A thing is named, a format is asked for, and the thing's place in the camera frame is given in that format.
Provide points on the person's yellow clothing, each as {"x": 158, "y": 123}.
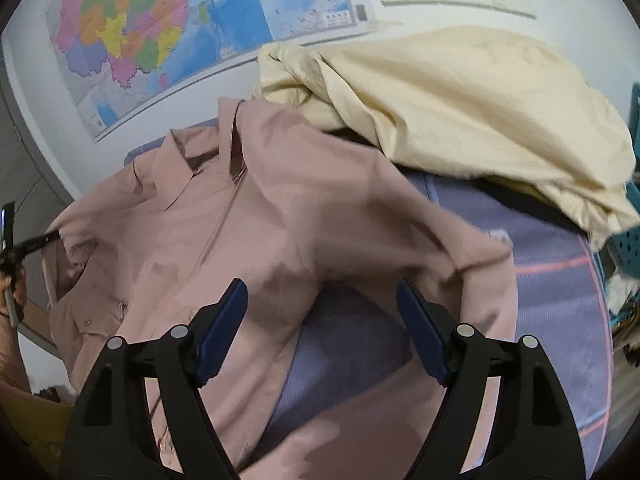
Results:
{"x": 35, "y": 425}

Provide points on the cream cloth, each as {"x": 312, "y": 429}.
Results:
{"x": 450, "y": 105}

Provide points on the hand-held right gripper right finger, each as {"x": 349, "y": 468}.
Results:
{"x": 420, "y": 330}

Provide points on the grey door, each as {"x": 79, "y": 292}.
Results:
{"x": 25, "y": 170}

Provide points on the colourful wall map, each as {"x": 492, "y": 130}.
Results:
{"x": 135, "y": 35}

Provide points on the person's left forearm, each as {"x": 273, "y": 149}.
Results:
{"x": 12, "y": 350}

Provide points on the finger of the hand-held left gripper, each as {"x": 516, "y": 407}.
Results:
{"x": 37, "y": 243}

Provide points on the dark cloth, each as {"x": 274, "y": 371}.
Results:
{"x": 530, "y": 195}

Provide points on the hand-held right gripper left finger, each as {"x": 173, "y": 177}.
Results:
{"x": 225, "y": 325}

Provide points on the purple plaid bed sheet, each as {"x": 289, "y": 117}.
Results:
{"x": 550, "y": 310}

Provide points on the person's left hand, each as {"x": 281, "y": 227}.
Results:
{"x": 19, "y": 285}

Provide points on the teal plastic basket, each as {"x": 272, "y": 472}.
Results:
{"x": 627, "y": 245}

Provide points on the pink collared shirt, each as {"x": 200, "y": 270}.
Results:
{"x": 275, "y": 210}

